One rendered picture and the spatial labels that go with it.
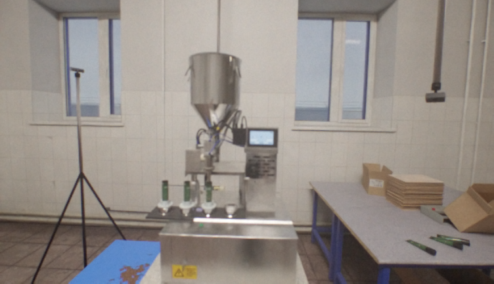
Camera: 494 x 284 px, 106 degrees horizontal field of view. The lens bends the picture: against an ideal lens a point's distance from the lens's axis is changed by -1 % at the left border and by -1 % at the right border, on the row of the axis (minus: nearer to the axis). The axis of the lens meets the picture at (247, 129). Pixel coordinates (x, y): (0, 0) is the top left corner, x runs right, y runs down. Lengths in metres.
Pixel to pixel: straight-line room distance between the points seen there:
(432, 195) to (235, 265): 1.81
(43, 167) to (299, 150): 3.40
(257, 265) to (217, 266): 0.17
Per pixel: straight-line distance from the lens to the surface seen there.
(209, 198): 1.01
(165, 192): 1.06
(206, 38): 2.65
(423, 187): 2.23
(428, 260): 1.60
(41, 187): 3.84
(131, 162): 2.92
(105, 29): 3.72
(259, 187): 1.04
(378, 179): 2.36
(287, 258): 0.97
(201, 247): 0.96
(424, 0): 3.50
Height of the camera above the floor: 1.52
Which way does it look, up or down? 4 degrees down
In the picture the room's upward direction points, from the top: 1 degrees clockwise
